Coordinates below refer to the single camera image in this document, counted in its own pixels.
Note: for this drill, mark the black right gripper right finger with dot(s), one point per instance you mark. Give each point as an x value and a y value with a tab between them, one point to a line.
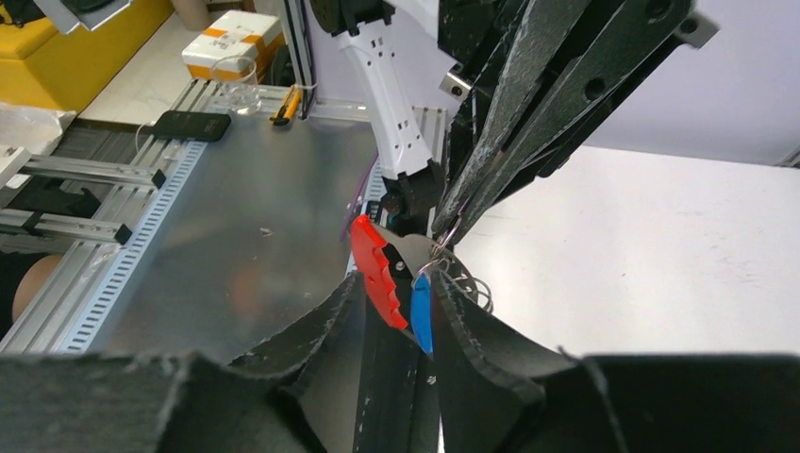
501	392

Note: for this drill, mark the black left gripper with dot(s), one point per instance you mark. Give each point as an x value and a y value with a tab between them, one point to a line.
541	77

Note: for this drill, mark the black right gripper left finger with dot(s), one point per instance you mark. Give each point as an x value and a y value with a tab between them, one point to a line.
295	392

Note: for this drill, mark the metal key holder red handle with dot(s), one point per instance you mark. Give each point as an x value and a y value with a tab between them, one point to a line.
390	264

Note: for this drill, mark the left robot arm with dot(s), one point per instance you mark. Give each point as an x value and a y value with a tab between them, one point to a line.
414	178

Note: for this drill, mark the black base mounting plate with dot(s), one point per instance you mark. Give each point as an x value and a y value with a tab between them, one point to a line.
398	408

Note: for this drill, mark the black smartphone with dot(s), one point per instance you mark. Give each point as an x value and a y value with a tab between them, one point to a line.
196	126

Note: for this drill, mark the yellow utility knife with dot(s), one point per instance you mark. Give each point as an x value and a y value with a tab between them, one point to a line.
288	108

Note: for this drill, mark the clear glass cup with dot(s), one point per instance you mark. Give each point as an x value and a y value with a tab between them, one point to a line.
238	79

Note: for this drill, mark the white orange box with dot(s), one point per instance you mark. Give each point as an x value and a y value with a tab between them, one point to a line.
236	40

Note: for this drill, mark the left white cable duct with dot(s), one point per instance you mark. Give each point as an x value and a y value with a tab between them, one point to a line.
108	294

